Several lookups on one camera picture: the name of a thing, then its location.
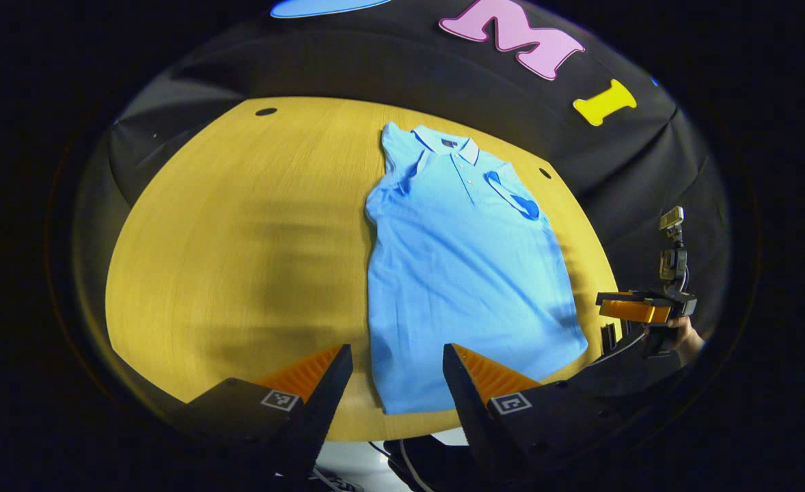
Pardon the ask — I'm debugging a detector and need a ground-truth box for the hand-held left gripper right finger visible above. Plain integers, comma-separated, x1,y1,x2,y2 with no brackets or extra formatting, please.
442,343,641,479

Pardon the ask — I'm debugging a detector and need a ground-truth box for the dark object with white cable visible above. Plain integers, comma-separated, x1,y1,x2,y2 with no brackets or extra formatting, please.
368,432,485,492

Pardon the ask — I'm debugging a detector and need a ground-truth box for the light blue T-shirt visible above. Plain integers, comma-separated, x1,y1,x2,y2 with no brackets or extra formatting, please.
364,122,589,416

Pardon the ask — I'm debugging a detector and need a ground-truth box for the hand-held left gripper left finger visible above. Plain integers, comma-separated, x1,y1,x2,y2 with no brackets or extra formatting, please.
170,344,354,482

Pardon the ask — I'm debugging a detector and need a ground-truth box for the black backdrop cloth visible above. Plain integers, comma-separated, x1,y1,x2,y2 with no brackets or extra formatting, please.
68,0,735,411

